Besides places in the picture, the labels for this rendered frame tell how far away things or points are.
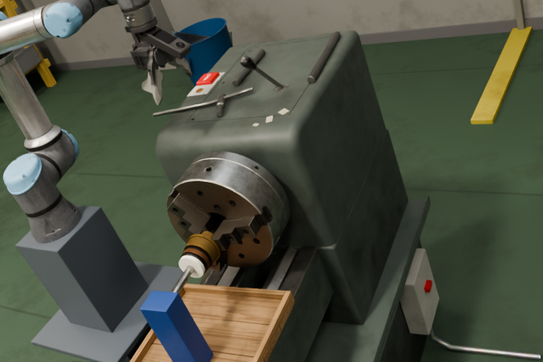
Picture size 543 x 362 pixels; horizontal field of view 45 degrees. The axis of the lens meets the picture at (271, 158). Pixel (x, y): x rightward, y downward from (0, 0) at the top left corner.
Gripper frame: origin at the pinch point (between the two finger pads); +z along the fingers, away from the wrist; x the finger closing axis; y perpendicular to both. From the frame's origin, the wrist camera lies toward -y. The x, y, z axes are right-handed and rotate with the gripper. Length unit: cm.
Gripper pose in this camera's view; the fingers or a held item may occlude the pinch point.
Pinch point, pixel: (177, 90)
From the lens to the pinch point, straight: 176.9
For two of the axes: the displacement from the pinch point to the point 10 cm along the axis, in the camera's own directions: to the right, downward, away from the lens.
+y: -8.3, -0.5, 5.6
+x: -4.8, 5.8, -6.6
